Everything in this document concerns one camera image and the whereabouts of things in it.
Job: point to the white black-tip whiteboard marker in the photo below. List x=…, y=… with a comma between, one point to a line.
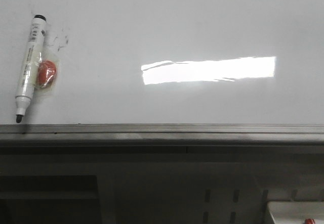
x=29, y=69

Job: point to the white whiteboard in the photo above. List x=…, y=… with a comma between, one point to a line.
x=169, y=71

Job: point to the red capped whiteboard marker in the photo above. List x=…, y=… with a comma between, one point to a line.
x=309, y=221

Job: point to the white perforated pegboard panel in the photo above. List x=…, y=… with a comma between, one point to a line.
x=203, y=192

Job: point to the red magnet taped to marker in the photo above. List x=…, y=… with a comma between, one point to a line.
x=47, y=72

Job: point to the white wavy-edged marker tray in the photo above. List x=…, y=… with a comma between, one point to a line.
x=293, y=212

